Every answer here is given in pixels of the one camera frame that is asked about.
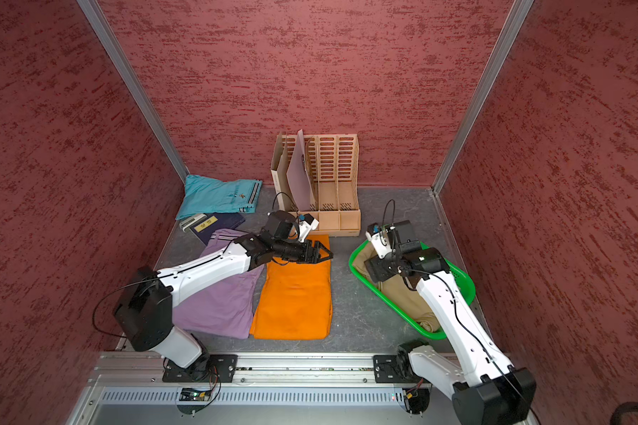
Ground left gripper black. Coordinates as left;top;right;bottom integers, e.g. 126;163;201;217
274;237;334;265

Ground beige long pants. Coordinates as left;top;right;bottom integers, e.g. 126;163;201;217
354;242;441;332

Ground orange cloth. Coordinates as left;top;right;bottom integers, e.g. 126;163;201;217
250;260;333;340

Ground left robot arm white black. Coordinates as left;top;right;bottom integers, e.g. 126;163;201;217
113;210;333;383

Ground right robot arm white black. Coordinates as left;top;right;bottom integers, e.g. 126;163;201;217
353;242;540;424

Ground folded purple shorts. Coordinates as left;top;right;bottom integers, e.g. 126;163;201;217
169;227;268;340

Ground folded teal shirt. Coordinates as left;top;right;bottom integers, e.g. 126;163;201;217
175;175;263;221

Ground lilac paper folder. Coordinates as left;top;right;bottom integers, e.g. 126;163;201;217
286;129;314;211

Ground beige desk file organizer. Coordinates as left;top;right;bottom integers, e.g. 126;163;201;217
281;133;361;237

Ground cardboard sheet in organizer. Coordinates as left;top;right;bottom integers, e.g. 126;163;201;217
270;133;293;212

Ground dark blue book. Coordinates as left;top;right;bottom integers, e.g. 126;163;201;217
180;212;246;245

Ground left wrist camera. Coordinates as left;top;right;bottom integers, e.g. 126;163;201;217
296;214;319;243

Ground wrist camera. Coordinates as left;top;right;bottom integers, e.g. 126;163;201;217
366;223;393;259
296;214;319;243

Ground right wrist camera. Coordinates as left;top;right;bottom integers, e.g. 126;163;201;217
366;223;393;259

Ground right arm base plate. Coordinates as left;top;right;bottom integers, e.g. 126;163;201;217
373;352;448;388

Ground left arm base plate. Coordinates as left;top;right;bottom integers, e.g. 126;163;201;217
162;354;239;384

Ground black hose bottom corner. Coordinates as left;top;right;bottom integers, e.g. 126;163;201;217
610;401;638;425

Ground right aluminium corner post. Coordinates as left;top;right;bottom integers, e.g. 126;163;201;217
432;0;534;198

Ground aluminium corner post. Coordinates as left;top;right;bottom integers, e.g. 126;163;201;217
432;0;534;198
76;0;189;182

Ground left aluminium corner post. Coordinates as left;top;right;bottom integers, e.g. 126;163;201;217
76;0;189;182

